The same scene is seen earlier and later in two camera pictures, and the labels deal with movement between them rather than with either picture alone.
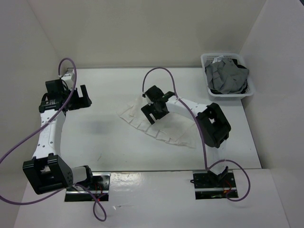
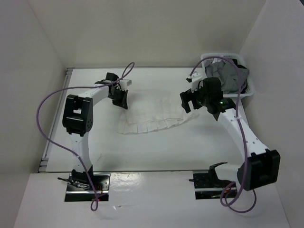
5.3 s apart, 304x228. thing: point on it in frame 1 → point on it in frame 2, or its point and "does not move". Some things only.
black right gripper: [147, 109] → [186, 96]
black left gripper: [82, 102] → [122, 102]
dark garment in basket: [244, 90] does not move
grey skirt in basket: [223, 76] does not move
